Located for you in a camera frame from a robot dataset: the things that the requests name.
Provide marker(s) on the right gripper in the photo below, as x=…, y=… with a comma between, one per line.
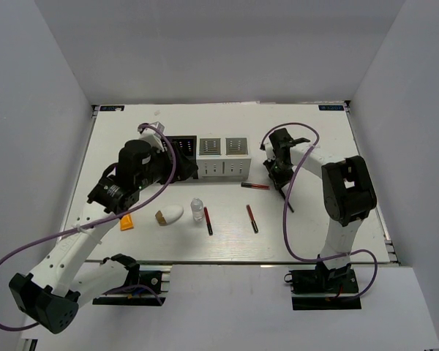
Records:
x=279, y=181

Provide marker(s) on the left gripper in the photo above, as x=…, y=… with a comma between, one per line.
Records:
x=184, y=167

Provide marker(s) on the small clear bottle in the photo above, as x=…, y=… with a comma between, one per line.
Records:
x=197, y=208

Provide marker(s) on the red lip gloss black cap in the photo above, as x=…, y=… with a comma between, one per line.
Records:
x=208, y=221

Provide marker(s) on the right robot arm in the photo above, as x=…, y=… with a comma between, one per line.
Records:
x=348, y=193

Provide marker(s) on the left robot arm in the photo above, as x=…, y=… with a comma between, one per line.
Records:
x=53, y=291

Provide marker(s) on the white makeup sponge case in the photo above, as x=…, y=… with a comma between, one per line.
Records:
x=169, y=214

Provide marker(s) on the black organizer box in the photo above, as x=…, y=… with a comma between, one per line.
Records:
x=187, y=144

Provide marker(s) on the red lip gloss tube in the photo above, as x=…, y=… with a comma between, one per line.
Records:
x=254, y=186

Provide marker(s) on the white organizer box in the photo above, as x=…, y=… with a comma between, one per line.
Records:
x=223, y=157

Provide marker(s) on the dark red lip gloss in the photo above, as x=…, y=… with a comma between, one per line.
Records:
x=252, y=219

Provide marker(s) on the blue label sticker right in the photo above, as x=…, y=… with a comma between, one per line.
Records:
x=331, y=107

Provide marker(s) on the blue label sticker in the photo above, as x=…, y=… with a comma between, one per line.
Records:
x=331, y=107
x=111, y=108

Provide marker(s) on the orange cream tube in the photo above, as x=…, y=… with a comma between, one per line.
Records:
x=126, y=223

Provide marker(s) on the blue label sticker left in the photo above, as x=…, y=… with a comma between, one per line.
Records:
x=111, y=108

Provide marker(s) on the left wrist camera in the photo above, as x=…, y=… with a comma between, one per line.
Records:
x=151, y=136

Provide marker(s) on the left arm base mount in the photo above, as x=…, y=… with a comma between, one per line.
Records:
x=150, y=289

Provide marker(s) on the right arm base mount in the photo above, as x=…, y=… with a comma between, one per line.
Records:
x=308, y=294

